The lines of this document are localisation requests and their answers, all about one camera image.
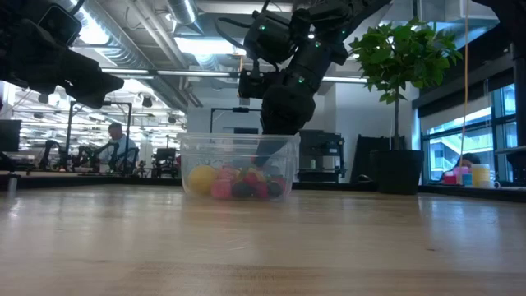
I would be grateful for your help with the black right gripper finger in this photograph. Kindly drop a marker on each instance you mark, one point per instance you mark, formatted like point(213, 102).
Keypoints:
point(269, 150)

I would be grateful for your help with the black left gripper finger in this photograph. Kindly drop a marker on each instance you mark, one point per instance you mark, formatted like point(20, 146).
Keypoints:
point(90, 82)

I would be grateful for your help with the clear plastic tupperware container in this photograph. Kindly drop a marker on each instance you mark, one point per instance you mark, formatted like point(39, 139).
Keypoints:
point(197, 148)

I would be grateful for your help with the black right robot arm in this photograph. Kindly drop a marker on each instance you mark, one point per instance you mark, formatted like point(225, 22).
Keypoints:
point(328, 16)

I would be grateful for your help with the black background robot arm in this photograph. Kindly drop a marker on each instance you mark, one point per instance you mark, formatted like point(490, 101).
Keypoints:
point(88, 154)
point(49, 154)

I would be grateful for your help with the black equipment rack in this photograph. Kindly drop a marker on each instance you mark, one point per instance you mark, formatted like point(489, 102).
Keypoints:
point(324, 152)

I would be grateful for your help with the person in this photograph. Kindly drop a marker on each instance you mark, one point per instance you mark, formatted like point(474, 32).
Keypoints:
point(468, 158)
point(119, 141)

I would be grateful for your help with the black computer monitor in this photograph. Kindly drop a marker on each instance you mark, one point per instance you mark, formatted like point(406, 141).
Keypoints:
point(9, 135)

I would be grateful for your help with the black leaning panel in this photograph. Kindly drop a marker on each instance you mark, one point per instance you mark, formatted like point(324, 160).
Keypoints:
point(365, 156)

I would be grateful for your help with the black background office chair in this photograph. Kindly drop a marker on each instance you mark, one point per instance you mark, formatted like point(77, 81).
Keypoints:
point(165, 160)

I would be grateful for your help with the green leafy potted tree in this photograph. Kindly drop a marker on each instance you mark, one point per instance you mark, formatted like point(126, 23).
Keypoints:
point(402, 57)

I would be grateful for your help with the black plant pot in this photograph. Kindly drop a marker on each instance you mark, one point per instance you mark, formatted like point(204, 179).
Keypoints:
point(396, 172)

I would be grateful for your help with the red plastic cup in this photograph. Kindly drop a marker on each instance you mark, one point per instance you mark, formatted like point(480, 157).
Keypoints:
point(450, 180)

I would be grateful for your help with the pink plastic cup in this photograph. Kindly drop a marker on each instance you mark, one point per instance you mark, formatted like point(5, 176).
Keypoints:
point(460, 170)

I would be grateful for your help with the blue plastic cup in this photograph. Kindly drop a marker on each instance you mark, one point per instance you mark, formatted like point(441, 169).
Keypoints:
point(467, 179)

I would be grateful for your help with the yellow white cup stack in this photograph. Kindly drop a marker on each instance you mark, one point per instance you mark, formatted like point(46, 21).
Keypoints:
point(481, 174)

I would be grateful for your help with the large ribbed air duct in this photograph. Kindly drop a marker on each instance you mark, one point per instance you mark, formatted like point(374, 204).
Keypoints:
point(111, 45)

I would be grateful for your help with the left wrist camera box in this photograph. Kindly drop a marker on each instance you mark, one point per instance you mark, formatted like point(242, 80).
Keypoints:
point(61, 22)

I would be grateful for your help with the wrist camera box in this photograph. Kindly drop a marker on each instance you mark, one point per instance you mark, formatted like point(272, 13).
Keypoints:
point(267, 37)
point(61, 22)

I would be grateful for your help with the grey wall vent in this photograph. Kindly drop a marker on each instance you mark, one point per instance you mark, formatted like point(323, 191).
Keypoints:
point(245, 102)

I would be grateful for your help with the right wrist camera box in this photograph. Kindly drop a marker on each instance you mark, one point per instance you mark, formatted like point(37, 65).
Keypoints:
point(267, 37)

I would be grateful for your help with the silver ceiling air duct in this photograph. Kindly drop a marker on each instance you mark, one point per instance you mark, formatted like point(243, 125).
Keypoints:
point(183, 10)

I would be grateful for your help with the black aluminium table frame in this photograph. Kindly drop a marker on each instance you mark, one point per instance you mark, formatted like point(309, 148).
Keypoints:
point(452, 191)

